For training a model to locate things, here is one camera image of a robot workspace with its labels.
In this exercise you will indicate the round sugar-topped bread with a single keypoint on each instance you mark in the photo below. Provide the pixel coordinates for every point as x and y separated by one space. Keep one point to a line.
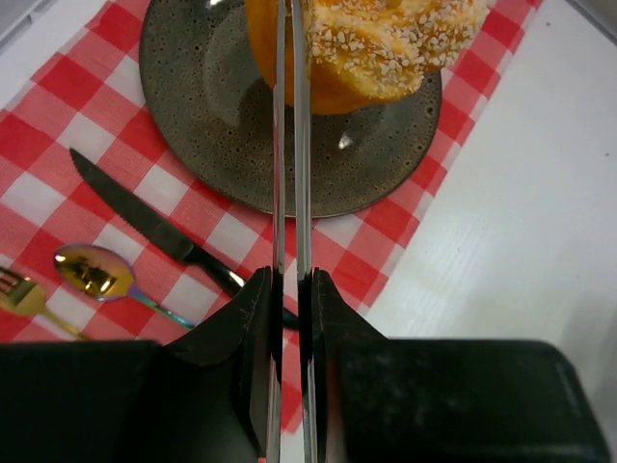
363 53

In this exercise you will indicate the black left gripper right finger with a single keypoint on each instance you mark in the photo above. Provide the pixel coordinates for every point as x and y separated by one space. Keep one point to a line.
440 400

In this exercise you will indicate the iridescent gold spoon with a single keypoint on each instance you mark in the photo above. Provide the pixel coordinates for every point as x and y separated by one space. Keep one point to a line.
105 276

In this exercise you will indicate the silver metal tongs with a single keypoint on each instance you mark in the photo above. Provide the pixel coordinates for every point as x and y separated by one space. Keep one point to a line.
292 68

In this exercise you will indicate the red white checkered cloth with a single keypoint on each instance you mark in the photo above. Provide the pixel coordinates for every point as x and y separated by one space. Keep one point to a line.
87 97

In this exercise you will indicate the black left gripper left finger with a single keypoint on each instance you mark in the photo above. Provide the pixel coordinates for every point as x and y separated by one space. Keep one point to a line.
212 395

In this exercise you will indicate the gold fork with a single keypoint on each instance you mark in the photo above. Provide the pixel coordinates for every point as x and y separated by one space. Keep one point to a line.
22 296

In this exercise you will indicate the dark round plate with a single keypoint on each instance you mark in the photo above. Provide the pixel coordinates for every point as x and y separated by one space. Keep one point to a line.
210 103

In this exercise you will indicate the black knife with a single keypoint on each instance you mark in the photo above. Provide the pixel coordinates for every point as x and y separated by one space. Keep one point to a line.
158 230

